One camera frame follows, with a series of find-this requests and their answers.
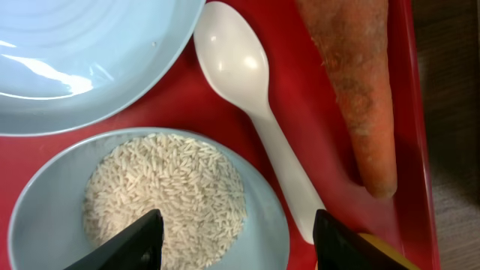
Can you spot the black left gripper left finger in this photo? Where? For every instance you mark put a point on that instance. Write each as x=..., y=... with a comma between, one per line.
x=137, y=247

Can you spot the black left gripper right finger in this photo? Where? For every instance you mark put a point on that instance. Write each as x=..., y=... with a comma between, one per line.
x=339, y=248

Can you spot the yellow plastic cup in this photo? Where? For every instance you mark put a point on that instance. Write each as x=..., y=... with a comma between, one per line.
x=388, y=250

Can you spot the white rice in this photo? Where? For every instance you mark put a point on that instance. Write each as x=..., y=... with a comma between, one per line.
x=196, y=188

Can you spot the light blue rice bowl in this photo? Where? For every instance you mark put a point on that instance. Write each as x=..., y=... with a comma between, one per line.
x=46, y=225

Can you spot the orange carrot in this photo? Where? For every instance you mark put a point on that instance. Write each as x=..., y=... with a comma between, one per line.
x=352, y=38

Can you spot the red plastic tray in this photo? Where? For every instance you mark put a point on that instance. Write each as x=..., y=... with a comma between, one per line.
x=305, y=106

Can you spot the light blue plate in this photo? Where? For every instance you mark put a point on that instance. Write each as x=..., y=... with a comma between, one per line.
x=67, y=64

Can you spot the white plastic spoon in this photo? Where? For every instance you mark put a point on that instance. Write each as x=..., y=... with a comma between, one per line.
x=236, y=66

